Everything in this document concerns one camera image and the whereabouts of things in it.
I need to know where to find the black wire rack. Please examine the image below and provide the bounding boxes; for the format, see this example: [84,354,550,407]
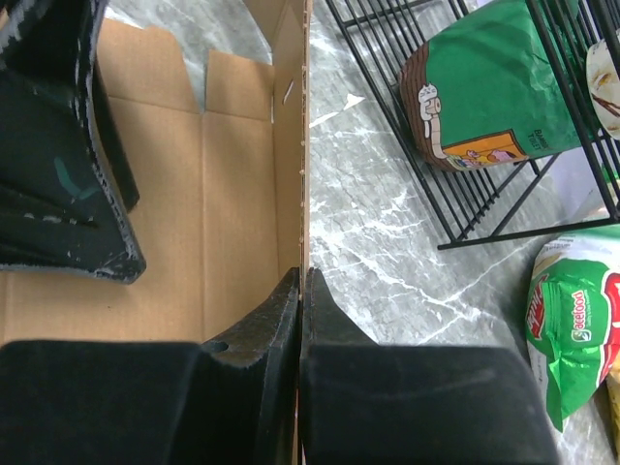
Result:
[328,1,619,250]

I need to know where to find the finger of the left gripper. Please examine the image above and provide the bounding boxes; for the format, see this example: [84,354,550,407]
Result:
[1,1,146,284]

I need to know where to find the green Chuba chips bag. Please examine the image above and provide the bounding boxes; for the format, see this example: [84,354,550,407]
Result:
[525,225,619,430]

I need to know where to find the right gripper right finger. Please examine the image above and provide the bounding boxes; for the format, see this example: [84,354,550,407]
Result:
[301,267,375,347]

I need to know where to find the brown cardboard box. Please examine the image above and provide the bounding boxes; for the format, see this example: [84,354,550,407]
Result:
[0,0,311,465]

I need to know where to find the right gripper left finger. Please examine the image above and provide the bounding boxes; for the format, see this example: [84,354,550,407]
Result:
[202,267,300,464]

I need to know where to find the yogurt cup beige label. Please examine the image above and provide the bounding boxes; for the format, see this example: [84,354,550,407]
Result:
[585,40,620,140]

